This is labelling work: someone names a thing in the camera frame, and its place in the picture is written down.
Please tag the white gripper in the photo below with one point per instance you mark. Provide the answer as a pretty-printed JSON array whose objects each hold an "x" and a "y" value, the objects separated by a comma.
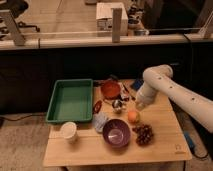
[{"x": 145, "y": 96}]

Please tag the orange apple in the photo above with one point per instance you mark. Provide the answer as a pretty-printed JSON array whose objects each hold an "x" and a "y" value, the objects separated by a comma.
[{"x": 133, "y": 116}]

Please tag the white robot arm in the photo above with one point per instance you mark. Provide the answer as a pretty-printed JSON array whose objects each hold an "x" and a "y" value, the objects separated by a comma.
[{"x": 159, "y": 79}]

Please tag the small metal cup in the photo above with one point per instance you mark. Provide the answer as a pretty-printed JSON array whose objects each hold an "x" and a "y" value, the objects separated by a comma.
[{"x": 117, "y": 106}]

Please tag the white paper cup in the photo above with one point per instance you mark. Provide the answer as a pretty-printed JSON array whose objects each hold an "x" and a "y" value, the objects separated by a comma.
[{"x": 69, "y": 131}]

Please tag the blue object on table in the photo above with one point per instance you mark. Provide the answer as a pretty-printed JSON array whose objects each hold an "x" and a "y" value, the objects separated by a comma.
[{"x": 137, "y": 84}]

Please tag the small dark toy items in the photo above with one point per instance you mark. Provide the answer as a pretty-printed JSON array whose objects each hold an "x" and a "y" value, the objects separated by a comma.
[{"x": 125, "y": 94}]

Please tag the orange bowl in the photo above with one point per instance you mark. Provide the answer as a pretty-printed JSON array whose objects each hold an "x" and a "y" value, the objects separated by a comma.
[{"x": 110, "y": 89}]

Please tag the bunch of dark grapes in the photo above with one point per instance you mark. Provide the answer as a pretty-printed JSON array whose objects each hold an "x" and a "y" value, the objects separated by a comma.
[{"x": 144, "y": 134}]

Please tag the purple bowl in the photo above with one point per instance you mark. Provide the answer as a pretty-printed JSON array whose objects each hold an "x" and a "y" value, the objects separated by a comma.
[{"x": 116, "y": 133}]

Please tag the green plastic tray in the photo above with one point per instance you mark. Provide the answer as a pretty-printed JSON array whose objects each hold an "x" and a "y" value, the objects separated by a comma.
[{"x": 71, "y": 100}]

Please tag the white cardboard box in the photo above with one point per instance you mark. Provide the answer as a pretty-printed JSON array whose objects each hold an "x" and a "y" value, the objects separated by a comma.
[{"x": 104, "y": 16}]

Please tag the red handled scissors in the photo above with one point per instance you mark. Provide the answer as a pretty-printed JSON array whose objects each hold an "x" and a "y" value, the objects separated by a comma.
[{"x": 97, "y": 107}]

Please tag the wooden post centre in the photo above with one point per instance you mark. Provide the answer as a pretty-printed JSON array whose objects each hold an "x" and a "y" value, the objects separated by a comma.
[{"x": 116, "y": 24}]

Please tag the wooden post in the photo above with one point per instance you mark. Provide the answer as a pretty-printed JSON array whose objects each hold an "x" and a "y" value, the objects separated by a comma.
[
  {"x": 11, "y": 25},
  {"x": 116, "y": 24}
]

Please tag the wooden post left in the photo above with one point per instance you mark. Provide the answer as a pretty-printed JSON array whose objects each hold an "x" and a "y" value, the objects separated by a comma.
[{"x": 11, "y": 25}]

